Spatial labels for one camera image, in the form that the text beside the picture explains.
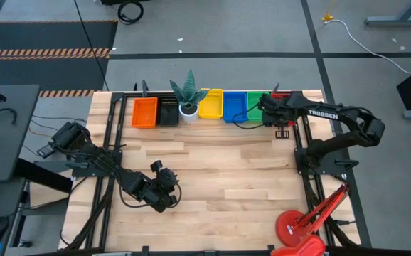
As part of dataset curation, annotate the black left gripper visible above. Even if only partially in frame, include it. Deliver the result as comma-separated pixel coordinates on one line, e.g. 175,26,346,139
136,176,178,214

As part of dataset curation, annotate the red plastic slotted basket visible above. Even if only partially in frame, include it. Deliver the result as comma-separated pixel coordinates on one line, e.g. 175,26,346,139
269,90,296,128

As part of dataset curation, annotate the green plastic slotted basket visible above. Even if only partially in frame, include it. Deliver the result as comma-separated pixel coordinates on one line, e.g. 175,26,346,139
246,91,272,123

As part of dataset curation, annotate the blue plastic slotted basket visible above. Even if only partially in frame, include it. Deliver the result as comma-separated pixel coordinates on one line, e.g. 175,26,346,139
223,91,249,124

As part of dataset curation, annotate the yellow plastic slotted basket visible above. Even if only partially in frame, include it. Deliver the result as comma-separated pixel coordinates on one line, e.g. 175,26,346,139
198,88,225,120

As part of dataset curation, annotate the black plastic slotted basket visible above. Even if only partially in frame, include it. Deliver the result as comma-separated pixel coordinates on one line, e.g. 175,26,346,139
156,96,181,127

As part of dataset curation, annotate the orange plastic slotted basket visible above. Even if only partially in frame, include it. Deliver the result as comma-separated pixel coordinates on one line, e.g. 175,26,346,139
131,97,159,129

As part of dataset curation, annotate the white cylindrical plant pot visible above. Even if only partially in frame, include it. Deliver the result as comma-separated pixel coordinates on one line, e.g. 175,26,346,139
178,102,200,124

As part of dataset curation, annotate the green snake plant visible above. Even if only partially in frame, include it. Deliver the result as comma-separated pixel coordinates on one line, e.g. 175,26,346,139
169,69,210,110

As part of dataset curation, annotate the grey metal table foot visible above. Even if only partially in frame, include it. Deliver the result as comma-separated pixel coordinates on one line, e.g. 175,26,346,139
364,0,411,27

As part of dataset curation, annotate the grey side desk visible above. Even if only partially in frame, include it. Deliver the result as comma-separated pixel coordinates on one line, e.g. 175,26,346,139
0,84,41,183

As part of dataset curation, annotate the black striped floor mat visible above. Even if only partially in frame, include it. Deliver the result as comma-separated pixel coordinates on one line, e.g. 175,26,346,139
0,20,119,97

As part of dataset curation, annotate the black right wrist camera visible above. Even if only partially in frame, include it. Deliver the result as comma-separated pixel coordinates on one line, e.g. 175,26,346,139
257,94,281,127

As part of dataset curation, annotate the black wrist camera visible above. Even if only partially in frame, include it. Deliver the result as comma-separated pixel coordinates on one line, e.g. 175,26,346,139
257,94,281,127
149,159,179,189

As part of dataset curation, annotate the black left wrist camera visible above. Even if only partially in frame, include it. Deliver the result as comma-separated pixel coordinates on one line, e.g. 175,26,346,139
149,159,179,189

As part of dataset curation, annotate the black left camera cable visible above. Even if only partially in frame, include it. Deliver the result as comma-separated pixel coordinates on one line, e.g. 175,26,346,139
119,183,183,210

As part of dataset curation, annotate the black camera cable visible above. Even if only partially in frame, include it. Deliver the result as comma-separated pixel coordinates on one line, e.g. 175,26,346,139
119,183,183,210
231,109,265,130

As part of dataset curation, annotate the black right camera cable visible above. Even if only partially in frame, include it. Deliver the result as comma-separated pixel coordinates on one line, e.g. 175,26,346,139
231,109,265,130

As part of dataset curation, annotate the black aluminium table frame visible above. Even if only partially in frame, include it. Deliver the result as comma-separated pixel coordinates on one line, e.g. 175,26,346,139
59,90,361,256

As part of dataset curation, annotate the white floor cable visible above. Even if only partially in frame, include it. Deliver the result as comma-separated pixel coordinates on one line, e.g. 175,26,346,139
321,17,411,75

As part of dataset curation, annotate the long black floor cable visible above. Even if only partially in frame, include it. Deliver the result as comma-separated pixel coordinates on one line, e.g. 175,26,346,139
73,0,110,92

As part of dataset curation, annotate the coiled black floor cable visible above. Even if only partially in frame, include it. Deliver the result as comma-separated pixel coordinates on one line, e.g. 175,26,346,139
117,0,145,26

